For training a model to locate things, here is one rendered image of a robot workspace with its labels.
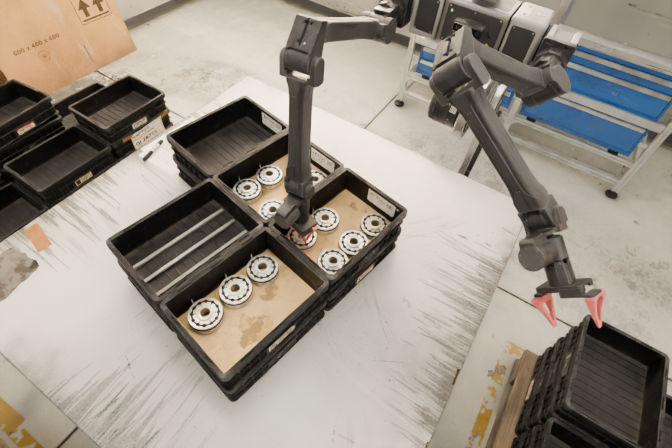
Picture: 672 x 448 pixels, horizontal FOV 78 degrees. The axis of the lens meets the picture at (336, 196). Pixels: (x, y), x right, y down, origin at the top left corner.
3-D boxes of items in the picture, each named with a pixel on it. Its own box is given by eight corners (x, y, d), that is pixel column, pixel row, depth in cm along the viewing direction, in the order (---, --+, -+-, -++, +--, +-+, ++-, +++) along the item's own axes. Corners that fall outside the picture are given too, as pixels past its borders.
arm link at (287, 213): (314, 183, 123) (291, 172, 126) (291, 208, 117) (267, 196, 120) (316, 210, 132) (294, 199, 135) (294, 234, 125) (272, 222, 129)
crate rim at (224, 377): (266, 229, 140) (265, 224, 138) (331, 286, 128) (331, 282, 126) (158, 308, 119) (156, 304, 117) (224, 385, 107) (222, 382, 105)
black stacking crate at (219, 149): (247, 116, 192) (245, 95, 183) (291, 149, 180) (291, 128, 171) (171, 157, 171) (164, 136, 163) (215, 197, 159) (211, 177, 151)
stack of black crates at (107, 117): (149, 132, 277) (129, 73, 243) (182, 151, 268) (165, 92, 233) (97, 167, 254) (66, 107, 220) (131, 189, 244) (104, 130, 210)
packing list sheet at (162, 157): (189, 116, 206) (189, 115, 205) (224, 135, 199) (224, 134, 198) (134, 153, 187) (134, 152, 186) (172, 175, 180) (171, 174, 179)
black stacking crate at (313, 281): (267, 245, 147) (265, 226, 138) (328, 300, 135) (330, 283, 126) (167, 322, 127) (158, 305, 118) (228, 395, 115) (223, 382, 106)
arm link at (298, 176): (327, 55, 100) (291, 43, 104) (313, 61, 96) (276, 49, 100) (318, 194, 127) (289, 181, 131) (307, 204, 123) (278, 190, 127)
